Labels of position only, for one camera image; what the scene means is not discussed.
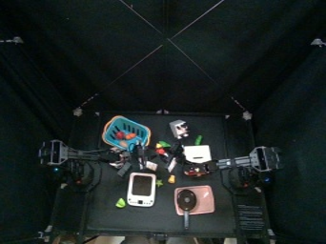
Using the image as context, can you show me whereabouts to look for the black rectangular toy bar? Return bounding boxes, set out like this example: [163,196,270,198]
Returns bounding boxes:
[117,163,133,178]

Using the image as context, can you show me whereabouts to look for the teal basket orange rim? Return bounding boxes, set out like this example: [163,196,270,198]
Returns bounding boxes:
[101,114,153,152]

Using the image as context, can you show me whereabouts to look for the pink tray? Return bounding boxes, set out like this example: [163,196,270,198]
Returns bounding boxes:
[174,185,217,215]

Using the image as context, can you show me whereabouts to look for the black toy frying pan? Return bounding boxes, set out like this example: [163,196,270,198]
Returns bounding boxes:
[177,189,198,231]

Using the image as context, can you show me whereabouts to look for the white device with black screen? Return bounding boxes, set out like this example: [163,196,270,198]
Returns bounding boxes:
[126,172,158,208]

